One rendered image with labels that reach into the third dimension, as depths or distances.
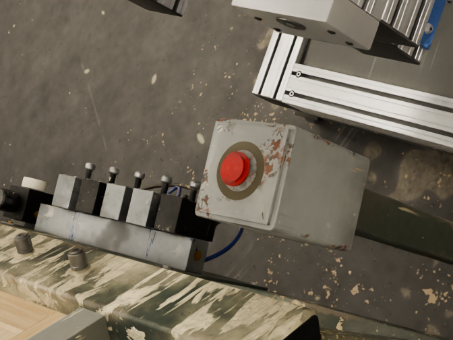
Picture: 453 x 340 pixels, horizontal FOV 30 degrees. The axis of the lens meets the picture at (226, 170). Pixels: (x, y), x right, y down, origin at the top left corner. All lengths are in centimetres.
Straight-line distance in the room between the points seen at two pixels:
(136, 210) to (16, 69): 177
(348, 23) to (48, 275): 58
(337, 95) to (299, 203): 84
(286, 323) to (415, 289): 89
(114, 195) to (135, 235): 7
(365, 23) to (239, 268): 129
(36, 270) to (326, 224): 46
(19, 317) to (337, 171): 49
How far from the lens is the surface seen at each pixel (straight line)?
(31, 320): 119
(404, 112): 169
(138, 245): 131
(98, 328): 111
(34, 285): 122
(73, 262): 121
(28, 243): 131
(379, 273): 191
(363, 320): 171
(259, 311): 102
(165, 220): 125
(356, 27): 90
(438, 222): 131
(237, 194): 95
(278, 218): 92
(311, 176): 96
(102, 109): 261
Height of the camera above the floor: 166
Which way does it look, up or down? 49 degrees down
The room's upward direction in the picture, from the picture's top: 71 degrees counter-clockwise
